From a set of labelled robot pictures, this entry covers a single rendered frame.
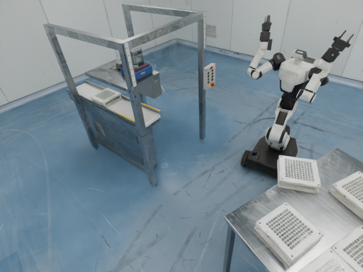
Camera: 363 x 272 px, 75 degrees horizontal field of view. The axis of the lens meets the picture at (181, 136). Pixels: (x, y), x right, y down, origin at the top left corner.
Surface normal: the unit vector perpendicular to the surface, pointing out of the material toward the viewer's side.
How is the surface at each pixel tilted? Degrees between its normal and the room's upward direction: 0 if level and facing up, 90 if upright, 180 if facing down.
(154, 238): 0
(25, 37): 90
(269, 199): 0
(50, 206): 0
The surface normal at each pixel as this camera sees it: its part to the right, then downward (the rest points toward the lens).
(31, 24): 0.72, 0.40
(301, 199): -0.07, -0.77
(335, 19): -0.69, 0.49
